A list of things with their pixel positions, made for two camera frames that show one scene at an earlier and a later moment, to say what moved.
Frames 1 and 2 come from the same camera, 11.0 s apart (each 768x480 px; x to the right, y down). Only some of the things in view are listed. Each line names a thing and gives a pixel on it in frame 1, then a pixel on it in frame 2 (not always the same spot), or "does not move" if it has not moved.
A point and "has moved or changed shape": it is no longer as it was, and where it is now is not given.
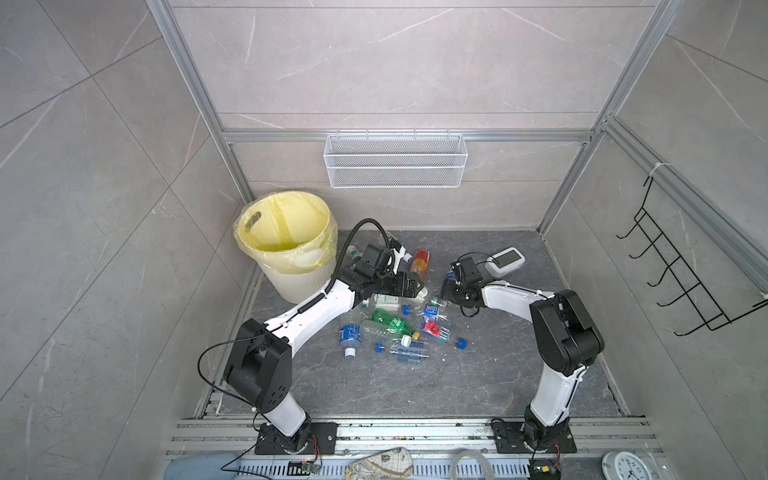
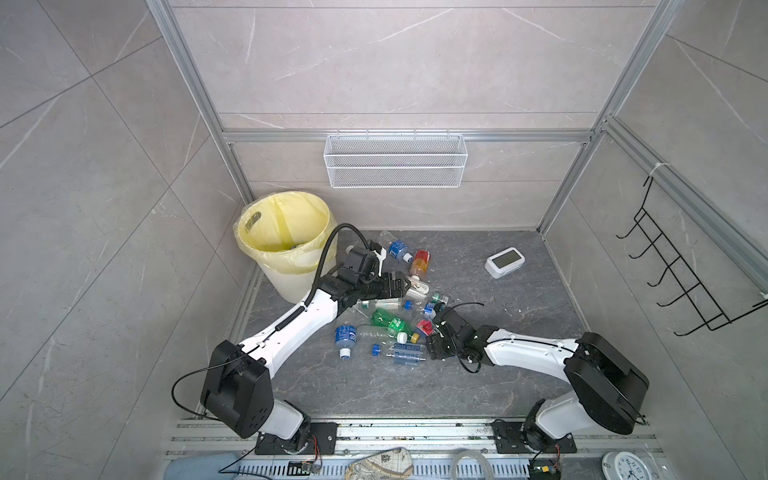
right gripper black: [446, 292] to [433, 343]
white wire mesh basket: [395, 161] does not move
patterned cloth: [389, 464] does not move
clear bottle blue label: [350, 337] has moved or changed shape
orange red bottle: [420, 261] does not move
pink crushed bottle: [433, 330] does not move
